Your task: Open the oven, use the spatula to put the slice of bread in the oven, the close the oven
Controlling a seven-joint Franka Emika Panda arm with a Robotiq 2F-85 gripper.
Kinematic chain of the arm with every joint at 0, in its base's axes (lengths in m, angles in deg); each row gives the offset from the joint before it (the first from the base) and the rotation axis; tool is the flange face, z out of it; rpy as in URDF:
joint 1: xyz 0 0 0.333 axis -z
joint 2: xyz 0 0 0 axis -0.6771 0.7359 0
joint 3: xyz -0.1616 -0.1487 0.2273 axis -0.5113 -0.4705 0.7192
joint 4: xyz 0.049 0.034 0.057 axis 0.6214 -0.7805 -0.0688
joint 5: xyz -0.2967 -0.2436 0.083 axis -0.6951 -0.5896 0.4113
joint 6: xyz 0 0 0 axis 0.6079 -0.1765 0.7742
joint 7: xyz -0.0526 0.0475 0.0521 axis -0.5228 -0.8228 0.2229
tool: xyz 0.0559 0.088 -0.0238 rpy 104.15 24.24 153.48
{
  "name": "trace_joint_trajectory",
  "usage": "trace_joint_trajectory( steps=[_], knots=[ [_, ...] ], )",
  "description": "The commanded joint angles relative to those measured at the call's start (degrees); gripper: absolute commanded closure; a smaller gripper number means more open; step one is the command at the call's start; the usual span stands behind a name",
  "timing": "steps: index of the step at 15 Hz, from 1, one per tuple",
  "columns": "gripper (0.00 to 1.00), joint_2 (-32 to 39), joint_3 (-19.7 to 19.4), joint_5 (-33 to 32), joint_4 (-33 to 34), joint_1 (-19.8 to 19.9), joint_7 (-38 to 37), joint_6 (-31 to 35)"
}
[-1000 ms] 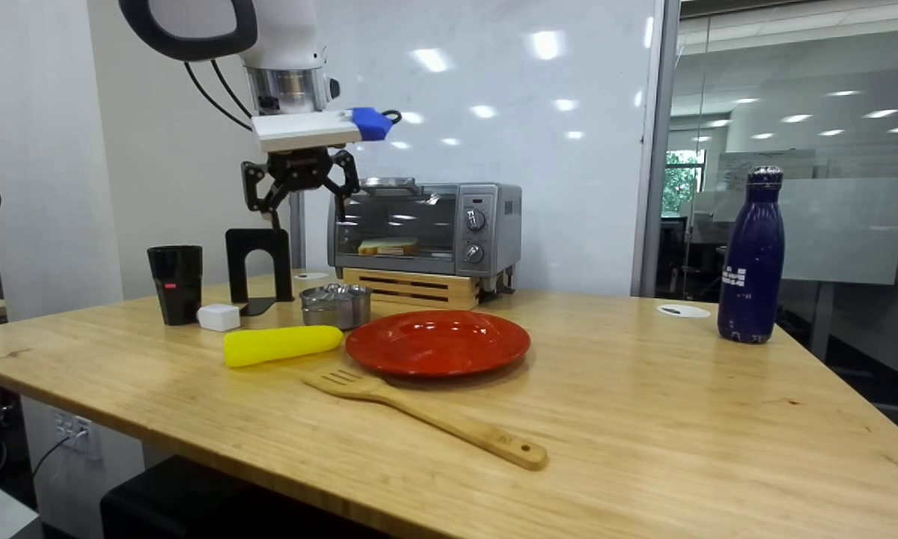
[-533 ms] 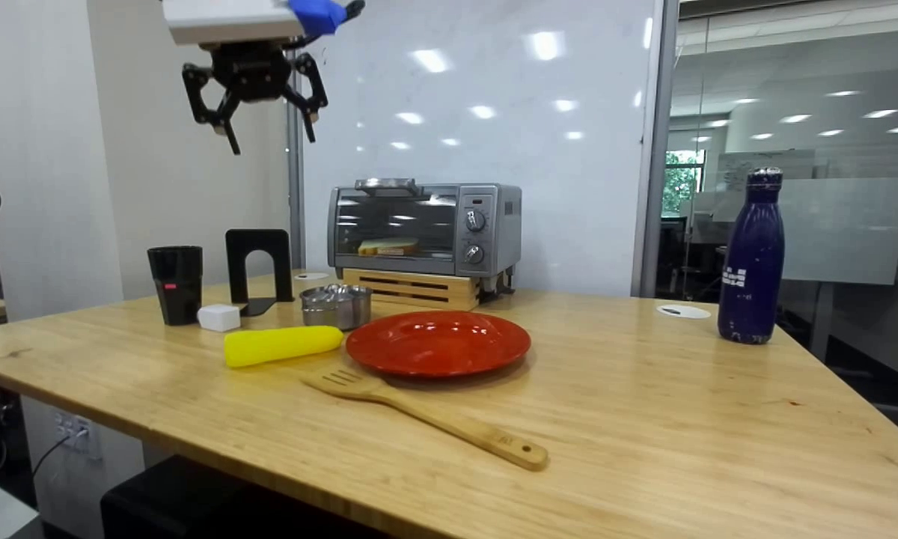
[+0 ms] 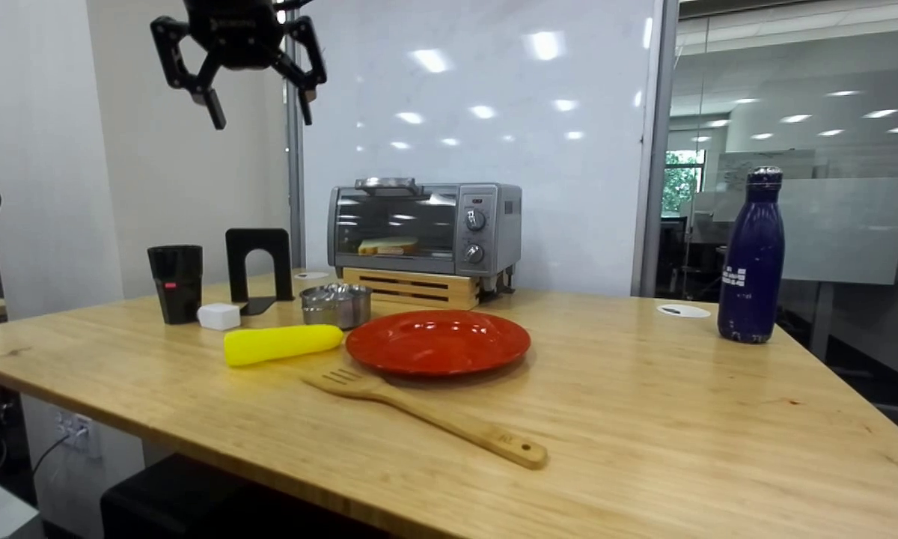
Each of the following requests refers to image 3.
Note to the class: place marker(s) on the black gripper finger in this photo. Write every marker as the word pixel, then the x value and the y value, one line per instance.
pixel 303 63
pixel 183 63

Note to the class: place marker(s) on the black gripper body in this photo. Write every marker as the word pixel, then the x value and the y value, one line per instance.
pixel 240 30

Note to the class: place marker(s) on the white bread slice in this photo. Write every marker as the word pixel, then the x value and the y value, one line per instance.
pixel 388 247

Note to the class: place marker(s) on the wooden slotted spatula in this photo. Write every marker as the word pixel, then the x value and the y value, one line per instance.
pixel 430 415

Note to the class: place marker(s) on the silver toaster oven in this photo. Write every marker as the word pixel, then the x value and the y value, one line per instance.
pixel 490 233

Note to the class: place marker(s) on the black metal bookend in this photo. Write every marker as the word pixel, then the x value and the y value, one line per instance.
pixel 236 263

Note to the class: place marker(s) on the black plastic tumbler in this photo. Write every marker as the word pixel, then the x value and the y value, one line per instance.
pixel 174 284

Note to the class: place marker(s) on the small steel pot with lid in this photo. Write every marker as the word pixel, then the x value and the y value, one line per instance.
pixel 334 302

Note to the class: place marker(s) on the wooden slatted crate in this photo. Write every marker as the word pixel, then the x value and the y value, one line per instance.
pixel 421 287

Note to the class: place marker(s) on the small white block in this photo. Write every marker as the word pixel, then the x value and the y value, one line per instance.
pixel 219 317

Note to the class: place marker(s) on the yellow toy corn cob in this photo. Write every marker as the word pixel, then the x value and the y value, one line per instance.
pixel 282 344

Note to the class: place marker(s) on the red plate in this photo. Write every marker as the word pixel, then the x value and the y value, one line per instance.
pixel 438 344

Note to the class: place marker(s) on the framed whiteboard panel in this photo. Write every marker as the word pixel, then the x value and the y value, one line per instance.
pixel 589 229

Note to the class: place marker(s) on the dark blue water bottle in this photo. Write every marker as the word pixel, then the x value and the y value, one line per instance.
pixel 750 269

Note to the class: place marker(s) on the white wall power outlet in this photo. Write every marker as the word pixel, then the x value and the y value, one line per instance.
pixel 75 434

